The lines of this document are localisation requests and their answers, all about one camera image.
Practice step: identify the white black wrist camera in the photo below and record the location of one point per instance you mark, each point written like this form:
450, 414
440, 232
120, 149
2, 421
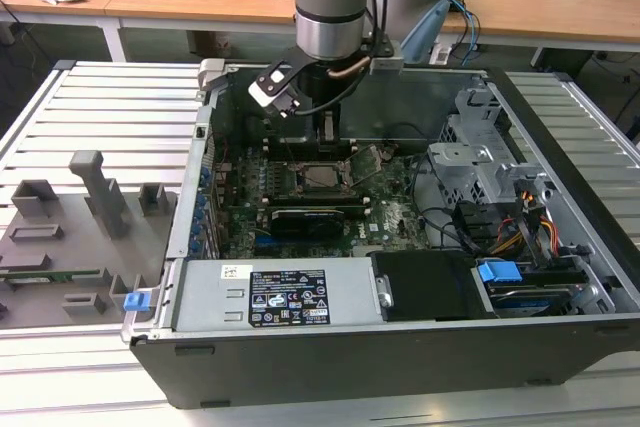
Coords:
272, 84

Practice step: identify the pale blue teach pendant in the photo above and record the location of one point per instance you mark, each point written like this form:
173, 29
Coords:
425, 27

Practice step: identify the open black PC case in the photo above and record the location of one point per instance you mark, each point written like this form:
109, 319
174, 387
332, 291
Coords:
350, 372

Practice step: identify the grey parts rack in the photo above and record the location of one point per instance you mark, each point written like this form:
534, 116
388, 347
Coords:
60, 257

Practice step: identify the blue case latch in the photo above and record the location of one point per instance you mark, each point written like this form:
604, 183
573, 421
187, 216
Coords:
137, 302

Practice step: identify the green RAM stick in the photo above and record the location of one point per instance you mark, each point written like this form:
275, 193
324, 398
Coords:
75, 274

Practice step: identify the green motherboard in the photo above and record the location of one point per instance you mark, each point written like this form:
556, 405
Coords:
390, 227

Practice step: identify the black graphics card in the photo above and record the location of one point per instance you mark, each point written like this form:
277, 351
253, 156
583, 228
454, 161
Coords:
307, 224

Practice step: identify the grey bracket wrist camera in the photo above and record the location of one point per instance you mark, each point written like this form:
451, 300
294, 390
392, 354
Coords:
387, 63

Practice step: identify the grey power supply unit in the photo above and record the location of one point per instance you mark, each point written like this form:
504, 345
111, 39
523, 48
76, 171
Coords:
210, 297

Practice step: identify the silver perforated drive cage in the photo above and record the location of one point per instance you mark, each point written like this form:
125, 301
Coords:
465, 157

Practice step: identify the black plastic shroud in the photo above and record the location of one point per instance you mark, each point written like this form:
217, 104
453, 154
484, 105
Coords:
425, 287

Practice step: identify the CPU socket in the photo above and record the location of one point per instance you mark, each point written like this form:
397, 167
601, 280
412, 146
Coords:
299, 182

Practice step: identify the silver topped green CPU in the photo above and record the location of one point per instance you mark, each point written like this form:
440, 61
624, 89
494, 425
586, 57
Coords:
320, 177

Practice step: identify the metal socket locking lever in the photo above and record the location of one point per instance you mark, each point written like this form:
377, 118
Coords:
325, 163
327, 193

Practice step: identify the hard disk in blue carrier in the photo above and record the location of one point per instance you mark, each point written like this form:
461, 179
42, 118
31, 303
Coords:
500, 274

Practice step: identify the wooden desk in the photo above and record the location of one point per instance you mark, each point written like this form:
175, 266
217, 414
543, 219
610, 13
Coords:
50, 9
200, 2

